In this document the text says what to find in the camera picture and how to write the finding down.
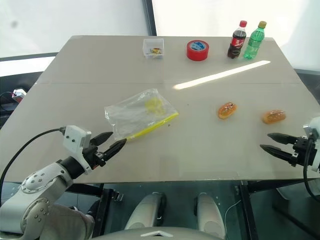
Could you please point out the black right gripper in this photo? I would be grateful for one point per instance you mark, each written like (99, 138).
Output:
(301, 151)

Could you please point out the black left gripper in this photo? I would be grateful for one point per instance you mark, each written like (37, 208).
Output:
(96, 156)

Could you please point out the clear zip bag yellow seal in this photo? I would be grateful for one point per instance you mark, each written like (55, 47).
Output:
(130, 115)

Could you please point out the orange glazed bread roll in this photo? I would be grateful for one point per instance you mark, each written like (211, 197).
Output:
(273, 116)
(227, 110)

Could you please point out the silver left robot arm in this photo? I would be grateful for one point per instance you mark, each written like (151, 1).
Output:
(37, 182)

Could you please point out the silver robot left leg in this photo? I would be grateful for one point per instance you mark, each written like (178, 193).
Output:
(140, 212)

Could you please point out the silver robot leg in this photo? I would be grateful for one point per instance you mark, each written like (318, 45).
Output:
(140, 212)
(208, 215)

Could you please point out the grey fabric cover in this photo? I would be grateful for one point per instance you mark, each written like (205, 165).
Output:
(72, 222)

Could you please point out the silver robot right leg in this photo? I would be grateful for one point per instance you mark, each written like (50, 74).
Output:
(208, 215)

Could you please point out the red and white device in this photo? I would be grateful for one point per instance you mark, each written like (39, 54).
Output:
(19, 95)

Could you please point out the small colourful parts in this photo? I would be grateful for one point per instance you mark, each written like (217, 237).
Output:
(155, 50)

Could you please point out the grey robot torso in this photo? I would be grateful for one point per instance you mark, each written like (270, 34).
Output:
(160, 233)

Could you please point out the green soda bottle yellow cap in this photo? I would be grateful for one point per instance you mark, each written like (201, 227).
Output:
(253, 42)

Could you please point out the clear plastic box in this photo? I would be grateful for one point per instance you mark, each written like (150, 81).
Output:
(153, 45)

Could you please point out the cola bottle red cap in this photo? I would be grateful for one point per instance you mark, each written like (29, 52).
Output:
(236, 41)

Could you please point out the red tape roll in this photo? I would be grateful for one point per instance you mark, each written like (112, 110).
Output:
(197, 51)

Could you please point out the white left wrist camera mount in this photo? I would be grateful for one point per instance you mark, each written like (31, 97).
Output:
(73, 138)

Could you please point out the black table frame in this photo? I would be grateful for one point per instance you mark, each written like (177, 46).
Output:
(246, 212)

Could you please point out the dark window frame post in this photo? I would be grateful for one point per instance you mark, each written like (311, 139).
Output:
(149, 17)

